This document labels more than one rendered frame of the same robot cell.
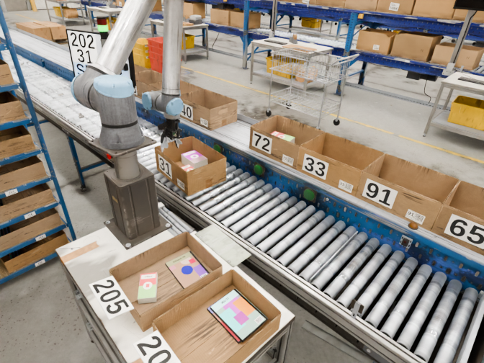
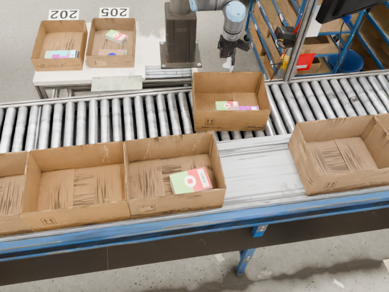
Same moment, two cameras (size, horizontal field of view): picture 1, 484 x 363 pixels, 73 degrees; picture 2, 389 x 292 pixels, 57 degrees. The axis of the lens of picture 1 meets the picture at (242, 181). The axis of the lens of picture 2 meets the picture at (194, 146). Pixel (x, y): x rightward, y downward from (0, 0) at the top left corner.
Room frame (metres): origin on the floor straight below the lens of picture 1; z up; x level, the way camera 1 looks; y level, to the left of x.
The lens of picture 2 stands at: (2.50, -0.89, 2.28)
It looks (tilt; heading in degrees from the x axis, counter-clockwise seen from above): 54 degrees down; 126
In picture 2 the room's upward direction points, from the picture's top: 4 degrees clockwise
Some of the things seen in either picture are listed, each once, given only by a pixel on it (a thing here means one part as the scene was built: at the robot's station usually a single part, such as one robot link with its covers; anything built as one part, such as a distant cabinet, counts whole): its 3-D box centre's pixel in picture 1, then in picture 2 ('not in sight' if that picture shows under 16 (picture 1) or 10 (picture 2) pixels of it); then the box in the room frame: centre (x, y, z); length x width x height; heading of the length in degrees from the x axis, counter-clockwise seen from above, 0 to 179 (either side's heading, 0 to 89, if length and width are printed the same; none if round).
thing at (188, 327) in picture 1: (217, 325); (61, 44); (0.72, 0.07, 0.80); 0.38 x 0.28 x 0.10; 134
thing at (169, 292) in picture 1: (167, 275); (112, 42); (0.94, 0.30, 0.80); 0.38 x 0.28 x 0.10; 132
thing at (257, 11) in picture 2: not in sight; (276, 18); (1.36, 1.84, 0.39); 0.40 x 0.30 x 0.10; 139
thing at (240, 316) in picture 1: (238, 313); (59, 58); (0.79, -0.01, 0.78); 0.19 x 0.14 x 0.02; 45
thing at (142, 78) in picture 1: (150, 86); not in sight; (3.00, 0.88, 0.96); 0.39 x 0.29 x 0.17; 48
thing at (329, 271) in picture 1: (341, 259); (30, 141); (1.15, -0.50, 0.72); 0.52 x 0.05 x 0.05; 138
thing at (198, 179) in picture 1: (190, 163); (228, 101); (1.83, 0.34, 0.83); 0.39 x 0.29 x 0.17; 42
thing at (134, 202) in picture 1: (133, 200); (180, 33); (1.31, 0.54, 0.91); 0.26 x 0.26 x 0.33; 45
